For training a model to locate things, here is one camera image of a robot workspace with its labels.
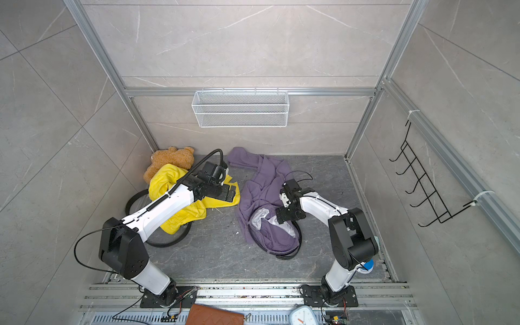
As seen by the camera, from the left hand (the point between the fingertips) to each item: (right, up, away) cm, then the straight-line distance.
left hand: (227, 188), depth 86 cm
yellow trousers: (-28, +4, +1) cm, 29 cm away
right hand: (+27, -14, +6) cm, 31 cm away
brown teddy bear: (-28, +15, +21) cm, 37 cm away
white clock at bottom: (+30, -42, -18) cm, 55 cm away
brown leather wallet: (-5, -43, -18) cm, 47 cm away
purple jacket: (+14, -5, +12) cm, 19 cm away
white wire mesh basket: (+4, +39, +14) cm, 41 cm away
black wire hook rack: (+71, +3, -18) cm, 74 cm away
